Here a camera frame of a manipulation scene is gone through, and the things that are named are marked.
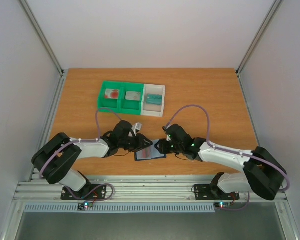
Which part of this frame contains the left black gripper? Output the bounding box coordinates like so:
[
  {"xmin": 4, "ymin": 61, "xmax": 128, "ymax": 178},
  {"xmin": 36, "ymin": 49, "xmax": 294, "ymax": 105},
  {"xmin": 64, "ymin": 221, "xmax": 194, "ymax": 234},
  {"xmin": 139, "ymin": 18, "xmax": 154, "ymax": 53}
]
[{"xmin": 119, "ymin": 133, "xmax": 154, "ymax": 153}]

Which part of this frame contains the red backed card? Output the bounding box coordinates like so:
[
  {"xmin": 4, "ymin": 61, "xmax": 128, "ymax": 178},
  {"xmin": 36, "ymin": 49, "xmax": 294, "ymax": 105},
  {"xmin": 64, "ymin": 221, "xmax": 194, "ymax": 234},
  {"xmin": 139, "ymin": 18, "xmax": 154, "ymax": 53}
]
[{"xmin": 138, "ymin": 147, "xmax": 152, "ymax": 159}]

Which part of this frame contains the dark blue card holder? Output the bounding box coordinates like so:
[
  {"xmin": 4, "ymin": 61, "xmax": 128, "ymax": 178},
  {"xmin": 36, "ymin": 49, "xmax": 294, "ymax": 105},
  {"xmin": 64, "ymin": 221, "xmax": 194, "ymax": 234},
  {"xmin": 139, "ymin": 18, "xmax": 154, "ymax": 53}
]
[{"xmin": 134, "ymin": 141, "xmax": 167, "ymax": 162}]

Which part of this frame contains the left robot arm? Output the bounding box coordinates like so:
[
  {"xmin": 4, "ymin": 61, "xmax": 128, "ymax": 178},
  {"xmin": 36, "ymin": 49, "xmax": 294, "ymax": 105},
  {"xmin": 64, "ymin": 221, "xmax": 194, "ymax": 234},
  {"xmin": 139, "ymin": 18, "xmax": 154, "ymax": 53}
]
[{"xmin": 31, "ymin": 120, "xmax": 153, "ymax": 199}]

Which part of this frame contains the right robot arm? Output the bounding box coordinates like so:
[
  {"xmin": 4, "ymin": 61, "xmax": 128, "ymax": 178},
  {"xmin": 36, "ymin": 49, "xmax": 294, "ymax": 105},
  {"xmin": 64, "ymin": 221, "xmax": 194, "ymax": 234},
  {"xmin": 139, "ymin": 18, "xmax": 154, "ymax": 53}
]
[{"xmin": 154, "ymin": 124, "xmax": 287, "ymax": 201}]

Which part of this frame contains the teal card stack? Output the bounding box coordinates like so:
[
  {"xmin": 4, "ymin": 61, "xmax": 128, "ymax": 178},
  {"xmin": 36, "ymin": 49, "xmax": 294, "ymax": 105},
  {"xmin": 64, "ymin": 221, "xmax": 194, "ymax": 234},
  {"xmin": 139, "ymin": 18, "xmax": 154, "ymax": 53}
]
[{"xmin": 145, "ymin": 94, "xmax": 163, "ymax": 106}]

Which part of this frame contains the grey bird card stack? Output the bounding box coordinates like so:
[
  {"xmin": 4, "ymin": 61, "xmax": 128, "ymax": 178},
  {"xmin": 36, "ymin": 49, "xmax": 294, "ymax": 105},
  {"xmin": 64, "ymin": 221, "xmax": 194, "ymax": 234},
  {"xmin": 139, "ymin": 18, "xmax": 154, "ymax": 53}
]
[{"xmin": 124, "ymin": 91, "xmax": 142, "ymax": 102}]

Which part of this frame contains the red circle card stack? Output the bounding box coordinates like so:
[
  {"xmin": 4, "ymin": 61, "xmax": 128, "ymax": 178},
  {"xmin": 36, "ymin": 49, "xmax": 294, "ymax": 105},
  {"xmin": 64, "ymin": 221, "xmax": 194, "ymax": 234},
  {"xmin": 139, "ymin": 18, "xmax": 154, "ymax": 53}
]
[{"xmin": 104, "ymin": 88, "xmax": 120, "ymax": 100}]

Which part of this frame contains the white bin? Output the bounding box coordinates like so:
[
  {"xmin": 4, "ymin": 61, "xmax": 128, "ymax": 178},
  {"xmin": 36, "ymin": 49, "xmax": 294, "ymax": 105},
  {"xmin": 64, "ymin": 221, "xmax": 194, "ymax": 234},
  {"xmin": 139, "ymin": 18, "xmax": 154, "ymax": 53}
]
[{"xmin": 140, "ymin": 84, "xmax": 166, "ymax": 118}]

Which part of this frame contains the middle green bin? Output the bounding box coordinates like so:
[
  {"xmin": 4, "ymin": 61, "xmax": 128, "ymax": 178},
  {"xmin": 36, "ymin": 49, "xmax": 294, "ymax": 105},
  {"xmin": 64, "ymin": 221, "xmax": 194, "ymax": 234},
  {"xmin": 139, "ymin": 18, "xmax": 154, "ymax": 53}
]
[{"xmin": 118, "ymin": 82, "xmax": 144, "ymax": 115}]

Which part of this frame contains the green bin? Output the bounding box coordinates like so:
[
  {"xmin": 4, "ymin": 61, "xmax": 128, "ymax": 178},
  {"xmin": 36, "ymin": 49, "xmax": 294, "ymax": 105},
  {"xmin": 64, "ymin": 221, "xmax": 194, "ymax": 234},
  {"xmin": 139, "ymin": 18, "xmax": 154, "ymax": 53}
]
[
  {"xmin": 118, "ymin": 82, "xmax": 144, "ymax": 115},
  {"xmin": 97, "ymin": 81, "xmax": 123, "ymax": 113}
]

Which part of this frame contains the left green bin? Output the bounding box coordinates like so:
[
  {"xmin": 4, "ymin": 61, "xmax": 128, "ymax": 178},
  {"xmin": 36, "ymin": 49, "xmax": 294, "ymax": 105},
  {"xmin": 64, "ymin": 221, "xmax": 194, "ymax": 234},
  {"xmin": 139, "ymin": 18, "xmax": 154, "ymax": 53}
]
[{"xmin": 97, "ymin": 81, "xmax": 123, "ymax": 113}]

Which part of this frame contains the right circuit board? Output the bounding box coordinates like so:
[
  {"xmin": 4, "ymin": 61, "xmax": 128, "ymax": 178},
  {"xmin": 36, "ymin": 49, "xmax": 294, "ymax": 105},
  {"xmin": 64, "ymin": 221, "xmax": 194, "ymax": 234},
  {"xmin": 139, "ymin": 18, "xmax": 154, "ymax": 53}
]
[{"xmin": 214, "ymin": 201, "xmax": 232, "ymax": 209}]

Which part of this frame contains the circuit board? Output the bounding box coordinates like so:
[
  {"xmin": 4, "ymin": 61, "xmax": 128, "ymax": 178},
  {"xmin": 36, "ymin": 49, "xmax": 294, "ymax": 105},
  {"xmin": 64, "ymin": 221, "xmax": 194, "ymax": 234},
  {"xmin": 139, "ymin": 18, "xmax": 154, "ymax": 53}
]
[
  {"xmin": 214, "ymin": 201, "xmax": 232, "ymax": 209},
  {"xmin": 77, "ymin": 202, "xmax": 94, "ymax": 211}
]

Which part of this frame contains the left circuit board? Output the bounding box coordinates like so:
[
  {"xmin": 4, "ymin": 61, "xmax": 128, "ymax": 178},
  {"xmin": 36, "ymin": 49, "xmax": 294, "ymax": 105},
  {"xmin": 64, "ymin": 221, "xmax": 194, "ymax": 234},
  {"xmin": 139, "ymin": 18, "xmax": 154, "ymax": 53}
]
[{"xmin": 77, "ymin": 202, "xmax": 94, "ymax": 211}]

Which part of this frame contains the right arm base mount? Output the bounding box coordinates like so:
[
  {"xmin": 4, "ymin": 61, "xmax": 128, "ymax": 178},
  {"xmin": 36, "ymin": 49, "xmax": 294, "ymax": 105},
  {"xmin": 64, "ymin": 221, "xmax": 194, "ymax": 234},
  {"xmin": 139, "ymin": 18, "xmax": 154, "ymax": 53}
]
[{"xmin": 191, "ymin": 184, "xmax": 240, "ymax": 201}]

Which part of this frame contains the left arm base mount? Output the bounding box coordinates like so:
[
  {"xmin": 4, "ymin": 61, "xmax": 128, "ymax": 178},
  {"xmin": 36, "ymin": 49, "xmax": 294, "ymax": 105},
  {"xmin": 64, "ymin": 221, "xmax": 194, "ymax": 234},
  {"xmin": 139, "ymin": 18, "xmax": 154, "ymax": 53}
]
[{"xmin": 60, "ymin": 184, "xmax": 110, "ymax": 201}]

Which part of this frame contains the aluminium rail frame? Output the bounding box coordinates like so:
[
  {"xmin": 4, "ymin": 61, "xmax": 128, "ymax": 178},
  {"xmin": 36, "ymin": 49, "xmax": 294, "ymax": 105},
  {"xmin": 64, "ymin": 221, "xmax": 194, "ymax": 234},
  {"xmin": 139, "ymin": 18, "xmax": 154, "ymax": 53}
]
[{"xmin": 12, "ymin": 174, "xmax": 288, "ymax": 204}]

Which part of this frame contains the grey slotted cable duct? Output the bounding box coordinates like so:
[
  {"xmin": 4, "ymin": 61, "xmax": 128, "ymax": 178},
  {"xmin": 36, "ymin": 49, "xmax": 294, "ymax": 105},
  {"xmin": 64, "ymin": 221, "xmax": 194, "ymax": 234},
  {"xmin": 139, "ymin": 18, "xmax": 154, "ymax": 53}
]
[{"xmin": 23, "ymin": 202, "xmax": 215, "ymax": 214}]

